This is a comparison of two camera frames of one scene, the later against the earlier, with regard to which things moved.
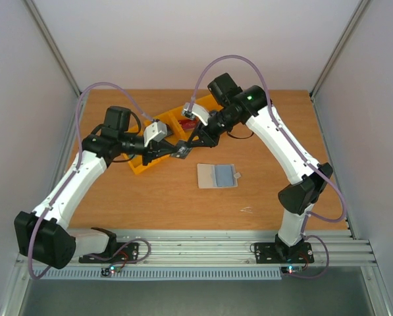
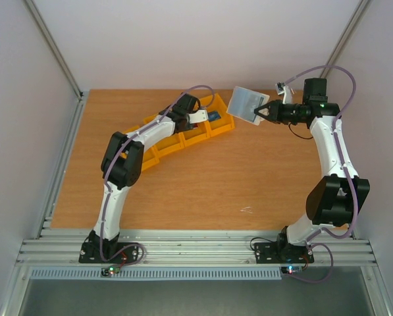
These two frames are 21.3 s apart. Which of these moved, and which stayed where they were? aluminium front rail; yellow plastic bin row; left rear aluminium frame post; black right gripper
Moved: black right gripper
Stayed: yellow plastic bin row; aluminium front rail; left rear aluminium frame post
